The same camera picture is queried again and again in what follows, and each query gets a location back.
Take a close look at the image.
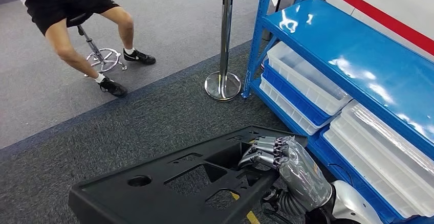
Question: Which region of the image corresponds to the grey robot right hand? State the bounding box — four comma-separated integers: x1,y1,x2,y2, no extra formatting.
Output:
237,135,335,213

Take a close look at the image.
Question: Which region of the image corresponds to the black plastic panel part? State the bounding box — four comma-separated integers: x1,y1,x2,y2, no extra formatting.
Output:
68,125,309,224

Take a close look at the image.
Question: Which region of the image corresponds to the blue metal shelf rack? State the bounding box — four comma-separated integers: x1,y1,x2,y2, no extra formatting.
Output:
241,0,434,224

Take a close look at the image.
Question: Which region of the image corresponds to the yellow floor tape marking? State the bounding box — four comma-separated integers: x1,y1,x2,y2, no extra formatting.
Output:
230,192,261,224

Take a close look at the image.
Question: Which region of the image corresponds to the long red barrier belt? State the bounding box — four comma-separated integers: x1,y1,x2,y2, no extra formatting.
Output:
318,0,434,56

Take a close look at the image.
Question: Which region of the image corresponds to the black shoe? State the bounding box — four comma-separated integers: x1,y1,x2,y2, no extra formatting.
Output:
122,48,157,65
98,77,129,98

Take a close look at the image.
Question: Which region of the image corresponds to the chrome stool with black seat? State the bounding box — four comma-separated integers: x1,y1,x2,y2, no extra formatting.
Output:
69,12,128,77

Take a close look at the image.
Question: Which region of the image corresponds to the person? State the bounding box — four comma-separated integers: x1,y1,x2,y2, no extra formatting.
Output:
10,0,157,98

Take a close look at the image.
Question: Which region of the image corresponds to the chrome stanchion post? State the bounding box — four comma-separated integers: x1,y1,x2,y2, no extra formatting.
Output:
204,0,242,102

